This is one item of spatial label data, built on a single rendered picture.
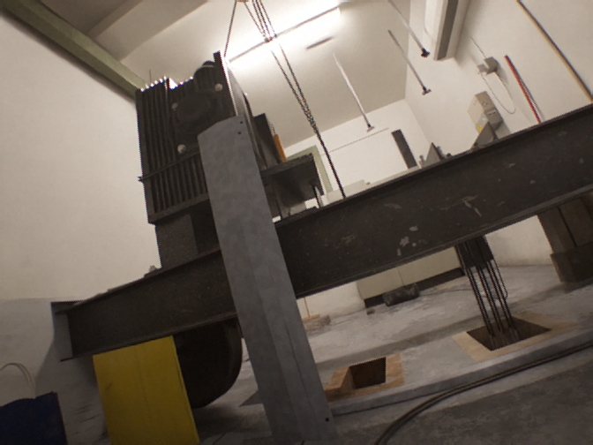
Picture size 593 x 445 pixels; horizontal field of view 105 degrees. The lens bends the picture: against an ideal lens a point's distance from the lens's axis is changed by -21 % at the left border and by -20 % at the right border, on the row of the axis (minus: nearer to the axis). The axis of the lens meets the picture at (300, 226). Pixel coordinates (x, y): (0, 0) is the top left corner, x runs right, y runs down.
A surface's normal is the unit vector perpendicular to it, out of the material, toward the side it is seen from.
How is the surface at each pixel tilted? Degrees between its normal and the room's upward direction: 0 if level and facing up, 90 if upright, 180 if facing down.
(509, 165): 90
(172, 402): 90
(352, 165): 90
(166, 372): 90
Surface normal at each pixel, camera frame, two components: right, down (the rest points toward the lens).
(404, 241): -0.29, -0.16
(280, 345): -0.08, -0.23
